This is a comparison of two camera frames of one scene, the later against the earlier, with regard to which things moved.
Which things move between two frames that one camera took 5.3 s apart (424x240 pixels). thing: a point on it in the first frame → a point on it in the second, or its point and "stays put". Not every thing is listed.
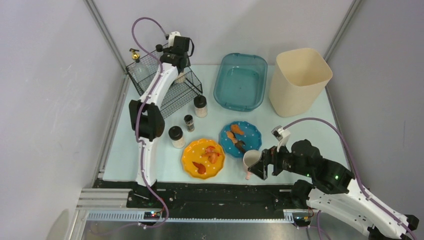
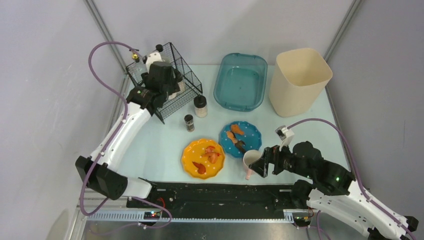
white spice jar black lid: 175,133 → 181,82
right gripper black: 269,160 stays put
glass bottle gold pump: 138,71 stays put
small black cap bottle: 201,109 stays put
